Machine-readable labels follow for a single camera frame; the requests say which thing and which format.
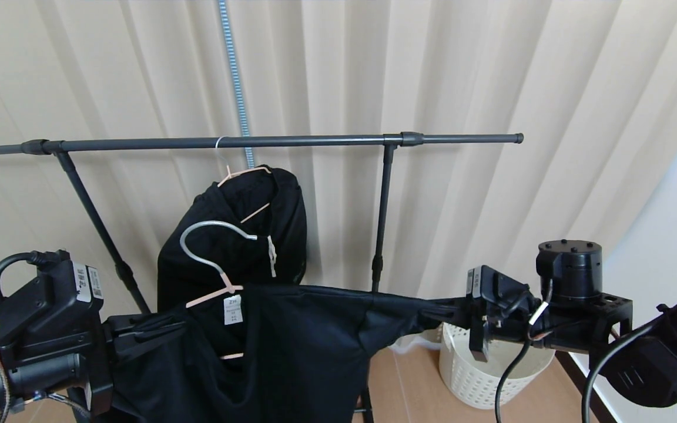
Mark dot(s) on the black shorts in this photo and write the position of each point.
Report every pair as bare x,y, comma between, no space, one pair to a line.
285,235

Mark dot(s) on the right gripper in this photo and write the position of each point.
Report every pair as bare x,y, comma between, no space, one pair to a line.
478,341

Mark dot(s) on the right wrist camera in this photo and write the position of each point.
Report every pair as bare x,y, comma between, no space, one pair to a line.
503,288

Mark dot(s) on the silver ribbed tube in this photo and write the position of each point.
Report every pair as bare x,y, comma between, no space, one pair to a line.
234,64

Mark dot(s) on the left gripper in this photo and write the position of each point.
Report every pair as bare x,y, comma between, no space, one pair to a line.
50,379

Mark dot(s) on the white laundry basket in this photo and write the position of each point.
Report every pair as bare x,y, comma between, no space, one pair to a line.
473,382

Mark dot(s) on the beige curtain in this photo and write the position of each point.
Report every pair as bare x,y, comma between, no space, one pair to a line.
109,70

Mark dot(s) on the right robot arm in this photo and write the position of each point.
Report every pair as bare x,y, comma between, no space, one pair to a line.
570,270

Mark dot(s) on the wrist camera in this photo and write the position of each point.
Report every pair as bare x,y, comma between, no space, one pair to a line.
44,305
503,288

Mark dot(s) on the black clothes rack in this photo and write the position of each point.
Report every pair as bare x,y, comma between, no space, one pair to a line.
138,143

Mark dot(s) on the black shirt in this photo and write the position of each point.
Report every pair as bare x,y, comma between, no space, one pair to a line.
303,352

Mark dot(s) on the pink clothes hanger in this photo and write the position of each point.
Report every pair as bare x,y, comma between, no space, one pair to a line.
228,288
250,171

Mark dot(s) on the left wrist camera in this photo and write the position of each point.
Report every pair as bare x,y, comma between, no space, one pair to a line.
44,305

